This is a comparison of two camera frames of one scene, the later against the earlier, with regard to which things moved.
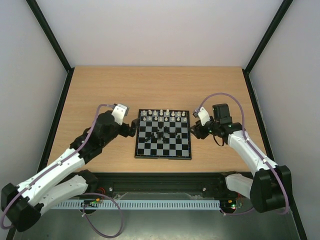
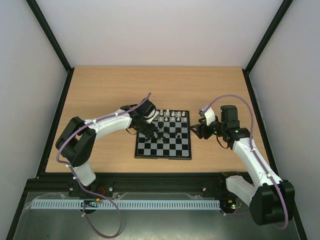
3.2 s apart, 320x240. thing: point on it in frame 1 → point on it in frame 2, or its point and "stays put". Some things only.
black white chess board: x=163 y=134 stays put
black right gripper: x=200 y=129 stays put
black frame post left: x=48 y=33 stays put
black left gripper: x=126 y=132 → x=148 y=132
